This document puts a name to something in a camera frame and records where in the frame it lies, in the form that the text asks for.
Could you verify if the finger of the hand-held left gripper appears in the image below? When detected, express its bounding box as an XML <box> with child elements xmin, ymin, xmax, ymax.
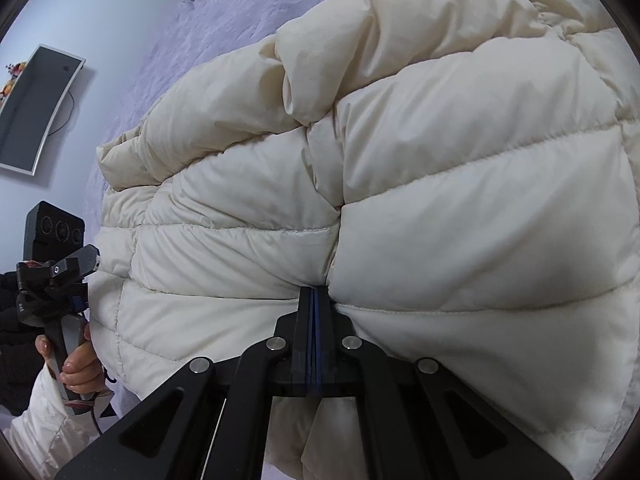
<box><xmin>46</xmin><ymin>244</ymin><xmax>102</xmax><ymax>288</ymax></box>

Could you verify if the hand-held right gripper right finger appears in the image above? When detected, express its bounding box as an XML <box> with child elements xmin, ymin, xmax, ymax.
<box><xmin>314</xmin><ymin>286</ymin><xmax>573</xmax><ymax>480</ymax></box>

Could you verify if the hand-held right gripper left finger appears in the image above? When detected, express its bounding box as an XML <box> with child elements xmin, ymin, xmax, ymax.
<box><xmin>54</xmin><ymin>286</ymin><xmax>316</xmax><ymax>480</ymax></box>

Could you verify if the cream white puffer jacket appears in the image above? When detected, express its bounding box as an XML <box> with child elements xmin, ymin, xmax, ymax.
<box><xmin>86</xmin><ymin>0</ymin><xmax>640</xmax><ymax>480</ymax></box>

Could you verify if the person's white-sleeved left forearm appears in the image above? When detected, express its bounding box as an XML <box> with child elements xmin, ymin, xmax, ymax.
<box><xmin>4</xmin><ymin>365</ymin><xmax>117</xmax><ymax>480</ymax></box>

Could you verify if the person's left hand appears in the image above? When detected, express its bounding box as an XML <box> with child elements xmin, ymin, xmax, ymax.
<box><xmin>34</xmin><ymin>321</ymin><xmax>104</xmax><ymax>402</ymax></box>

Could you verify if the person's black clothing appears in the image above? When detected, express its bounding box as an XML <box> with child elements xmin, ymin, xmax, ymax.
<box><xmin>0</xmin><ymin>270</ymin><xmax>53</xmax><ymax>417</ymax></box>

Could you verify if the colourful flower decoration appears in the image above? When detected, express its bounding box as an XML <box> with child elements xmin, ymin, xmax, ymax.
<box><xmin>0</xmin><ymin>61</ymin><xmax>27</xmax><ymax>98</ymax></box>

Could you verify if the lilac fleece blanket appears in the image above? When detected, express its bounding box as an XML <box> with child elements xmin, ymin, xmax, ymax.
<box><xmin>80</xmin><ymin>0</ymin><xmax>640</xmax><ymax>480</ymax></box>

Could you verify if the thin black screen cable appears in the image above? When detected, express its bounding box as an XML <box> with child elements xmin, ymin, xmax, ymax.
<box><xmin>49</xmin><ymin>87</ymin><xmax>76</xmax><ymax>134</ymax></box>

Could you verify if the wall-mounted flat screen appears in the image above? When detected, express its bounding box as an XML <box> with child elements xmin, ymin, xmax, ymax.
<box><xmin>0</xmin><ymin>44</ymin><xmax>86</xmax><ymax>177</ymax></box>

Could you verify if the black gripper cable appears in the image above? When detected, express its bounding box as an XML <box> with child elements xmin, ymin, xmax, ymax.
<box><xmin>90</xmin><ymin>367</ymin><xmax>118</xmax><ymax>437</ymax></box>

